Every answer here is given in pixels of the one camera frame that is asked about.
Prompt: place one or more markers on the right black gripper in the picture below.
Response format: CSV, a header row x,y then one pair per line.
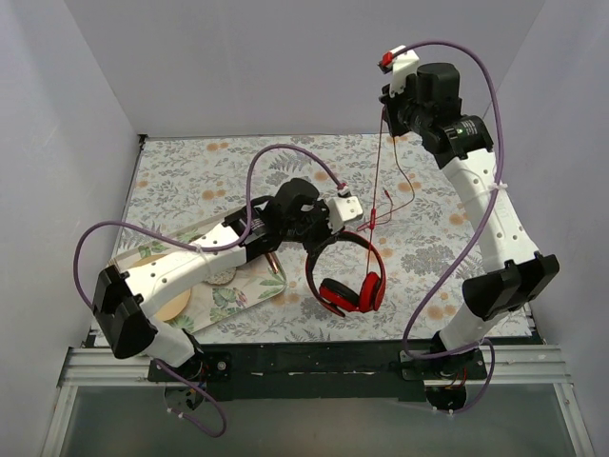
x,y
389,112

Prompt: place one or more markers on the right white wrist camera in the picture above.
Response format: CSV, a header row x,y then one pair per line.
x,y
399,63

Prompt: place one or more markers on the red black headphones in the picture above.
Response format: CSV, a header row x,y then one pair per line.
x,y
337,296

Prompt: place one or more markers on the yellow bird plate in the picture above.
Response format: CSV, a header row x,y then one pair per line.
x,y
176,304

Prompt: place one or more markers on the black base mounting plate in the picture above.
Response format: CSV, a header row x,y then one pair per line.
x,y
323,370

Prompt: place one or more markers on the floral serving tray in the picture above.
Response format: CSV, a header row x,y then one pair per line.
x,y
254,282

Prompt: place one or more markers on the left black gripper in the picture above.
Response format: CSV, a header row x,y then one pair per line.
x,y
313,228

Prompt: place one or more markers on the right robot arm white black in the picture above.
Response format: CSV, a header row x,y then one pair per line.
x,y
514,270

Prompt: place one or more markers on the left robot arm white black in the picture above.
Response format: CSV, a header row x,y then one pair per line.
x,y
126,302

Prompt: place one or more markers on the copper spoon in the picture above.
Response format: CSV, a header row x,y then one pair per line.
x,y
274,263

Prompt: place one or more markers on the speckled grey saucer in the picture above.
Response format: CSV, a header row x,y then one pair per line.
x,y
221,278

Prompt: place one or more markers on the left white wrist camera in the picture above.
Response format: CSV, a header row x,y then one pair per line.
x,y
343,208

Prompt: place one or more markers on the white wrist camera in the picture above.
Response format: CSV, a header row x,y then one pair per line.
x,y
343,208
399,63

